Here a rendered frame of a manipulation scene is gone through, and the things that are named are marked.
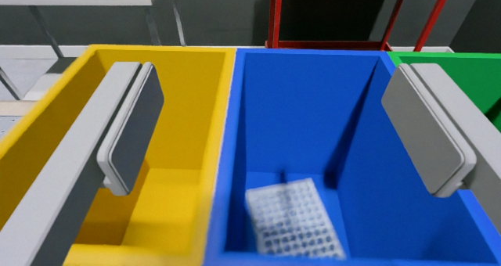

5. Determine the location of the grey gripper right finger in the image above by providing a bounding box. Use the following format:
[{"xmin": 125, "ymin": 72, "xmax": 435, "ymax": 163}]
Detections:
[{"xmin": 381, "ymin": 63, "xmax": 501, "ymax": 236}]

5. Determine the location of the green returns bin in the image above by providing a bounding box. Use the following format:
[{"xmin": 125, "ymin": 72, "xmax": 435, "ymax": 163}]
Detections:
[{"xmin": 387, "ymin": 52, "xmax": 501, "ymax": 133}]

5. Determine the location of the blue open bin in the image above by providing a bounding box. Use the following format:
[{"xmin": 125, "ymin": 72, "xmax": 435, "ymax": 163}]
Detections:
[{"xmin": 206, "ymin": 48, "xmax": 501, "ymax": 266}]

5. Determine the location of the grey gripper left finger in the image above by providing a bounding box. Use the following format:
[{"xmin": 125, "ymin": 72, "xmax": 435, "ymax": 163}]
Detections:
[{"xmin": 0, "ymin": 62, "xmax": 164, "ymax": 266}]

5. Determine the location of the yellow bin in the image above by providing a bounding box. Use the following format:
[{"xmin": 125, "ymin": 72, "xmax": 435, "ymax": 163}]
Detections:
[{"xmin": 0, "ymin": 45, "xmax": 238, "ymax": 266}]

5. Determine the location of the white well plate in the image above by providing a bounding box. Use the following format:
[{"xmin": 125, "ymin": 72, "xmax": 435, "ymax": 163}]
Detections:
[{"xmin": 246, "ymin": 178, "xmax": 347, "ymax": 256}]

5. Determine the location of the grey flat base plate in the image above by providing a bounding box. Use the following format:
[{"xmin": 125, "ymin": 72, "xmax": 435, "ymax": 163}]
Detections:
[{"xmin": 0, "ymin": 115, "xmax": 28, "ymax": 145}]

